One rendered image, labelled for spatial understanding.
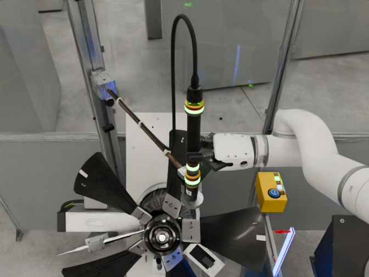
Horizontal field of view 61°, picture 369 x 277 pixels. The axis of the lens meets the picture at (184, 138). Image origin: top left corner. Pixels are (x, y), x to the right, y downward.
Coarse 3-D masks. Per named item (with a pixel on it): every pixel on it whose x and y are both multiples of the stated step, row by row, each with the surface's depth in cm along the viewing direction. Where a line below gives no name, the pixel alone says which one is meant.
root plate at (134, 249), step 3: (141, 240) 104; (138, 243) 104; (141, 243) 105; (144, 243) 106; (132, 246) 104; (135, 246) 104; (141, 246) 106; (144, 246) 107; (129, 249) 104; (132, 249) 105; (135, 249) 106; (138, 249) 107; (144, 249) 109; (147, 249) 110; (135, 252) 107; (138, 252) 108; (141, 252) 109; (144, 252) 110
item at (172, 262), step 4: (176, 252) 109; (180, 252) 110; (164, 256) 105; (168, 256) 106; (176, 256) 109; (180, 256) 110; (164, 260) 104; (168, 260) 106; (172, 260) 107; (176, 260) 108; (180, 260) 109; (164, 264) 104; (168, 264) 105; (172, 264) 106; (176, 264) 107; (168, 268) 105
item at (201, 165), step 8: (176, 136) 109; (184, 136) 107; (200, 136) 104; (176, 144) 109; (184, 144) 107; (208, 144) 102; (176, 152) 108; (184, 152) 106; (208, 152) 102; (184, 160) 105; (168, 168) 111; (176, 168) 107; (200, 168) 102; (208, 168) 100; (168, 176) 110; (176, 176) 107; (200, 176) 101; (168, 184) 109; (176, 184) 106; (168, 192) 108; (176, 192) 105
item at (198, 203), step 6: (180, 168) 92; (186, 168) 92; (180, 174) 91; (180, 180) 92; (198, 192) 96; (186, 198) 94; (198, 198) 94; (186, 204) 93; (192, 204) 93; (198, 204) 93
